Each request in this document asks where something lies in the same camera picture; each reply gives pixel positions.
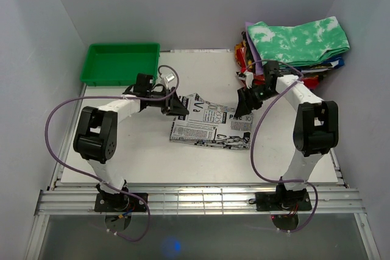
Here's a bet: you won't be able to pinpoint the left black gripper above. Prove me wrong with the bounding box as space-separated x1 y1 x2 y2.
146 87 189 117

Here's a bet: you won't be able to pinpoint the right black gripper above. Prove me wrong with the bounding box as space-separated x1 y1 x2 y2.
233 85 279 119

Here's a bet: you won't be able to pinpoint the newspaper print trousers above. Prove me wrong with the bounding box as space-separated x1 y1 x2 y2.
170 93 254 150

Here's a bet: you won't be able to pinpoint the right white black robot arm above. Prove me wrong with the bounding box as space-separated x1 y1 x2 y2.
235 60 339 213

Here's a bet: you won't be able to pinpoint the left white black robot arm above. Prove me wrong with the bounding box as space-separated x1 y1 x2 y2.
73 73 189 211

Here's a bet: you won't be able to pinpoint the yellow black folded trousers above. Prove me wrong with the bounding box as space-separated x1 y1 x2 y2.
234 31 255 72

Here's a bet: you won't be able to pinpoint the red folded trousers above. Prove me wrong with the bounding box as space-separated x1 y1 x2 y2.
234 46 321 90

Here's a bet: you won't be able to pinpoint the green tie-dye folded trousers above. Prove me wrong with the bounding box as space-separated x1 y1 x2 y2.
247 16 350 67

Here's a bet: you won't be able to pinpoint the blue folded trousers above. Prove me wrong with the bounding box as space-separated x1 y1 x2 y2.
317 56 345 70

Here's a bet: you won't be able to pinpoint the green plastic tray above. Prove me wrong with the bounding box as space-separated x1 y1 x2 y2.
80 43 160 86

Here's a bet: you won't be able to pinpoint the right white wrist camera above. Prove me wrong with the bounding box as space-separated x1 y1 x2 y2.
238 71 254 89

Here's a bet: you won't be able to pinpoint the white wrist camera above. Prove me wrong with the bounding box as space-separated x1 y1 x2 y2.
238 71 254 89
161 73 176 86

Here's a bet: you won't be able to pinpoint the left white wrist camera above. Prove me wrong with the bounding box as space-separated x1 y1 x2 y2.
161 73 176 86

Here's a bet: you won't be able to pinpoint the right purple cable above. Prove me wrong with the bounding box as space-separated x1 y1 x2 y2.
246 59 319 233

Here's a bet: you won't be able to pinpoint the purple cable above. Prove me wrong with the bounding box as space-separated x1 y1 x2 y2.
246 59 319 233
44 65 180 242

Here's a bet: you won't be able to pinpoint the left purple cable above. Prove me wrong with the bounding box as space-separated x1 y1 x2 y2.
44 65 180 242

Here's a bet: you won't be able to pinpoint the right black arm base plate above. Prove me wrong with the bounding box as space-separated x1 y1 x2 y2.
255 192 312 212

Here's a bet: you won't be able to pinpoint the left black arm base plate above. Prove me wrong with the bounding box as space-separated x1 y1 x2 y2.
94 193 148 213

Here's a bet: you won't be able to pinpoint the aluminium frame rail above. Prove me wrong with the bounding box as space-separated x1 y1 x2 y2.
35 186 366 216

